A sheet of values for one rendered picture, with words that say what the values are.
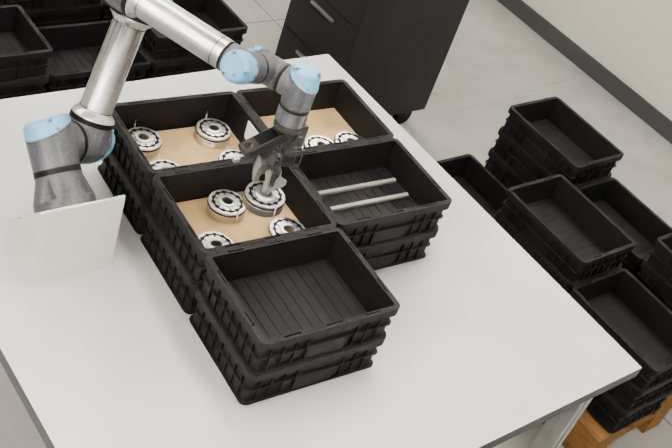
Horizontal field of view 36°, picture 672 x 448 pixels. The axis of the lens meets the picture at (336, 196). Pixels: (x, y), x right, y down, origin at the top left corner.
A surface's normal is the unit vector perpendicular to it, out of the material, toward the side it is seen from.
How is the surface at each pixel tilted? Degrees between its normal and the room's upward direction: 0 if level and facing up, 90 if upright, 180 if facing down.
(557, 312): 0
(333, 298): 0
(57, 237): 90
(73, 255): 90
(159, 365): 0
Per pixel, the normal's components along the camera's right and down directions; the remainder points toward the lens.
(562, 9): -0.78, 0.19
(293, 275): 0.28, -0.75
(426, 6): 0.57, 0.63
